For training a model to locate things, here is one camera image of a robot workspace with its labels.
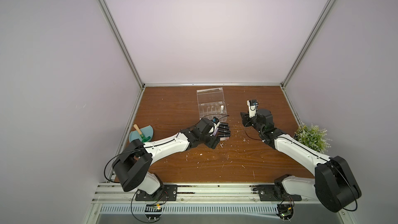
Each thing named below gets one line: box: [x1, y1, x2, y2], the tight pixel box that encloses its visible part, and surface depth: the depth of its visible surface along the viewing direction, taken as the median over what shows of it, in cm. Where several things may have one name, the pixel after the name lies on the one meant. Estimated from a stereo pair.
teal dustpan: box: [129, 124, 154, 143], surface depth 96 cm
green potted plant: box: [293, 122, 333, 154], surface depth 75 cm
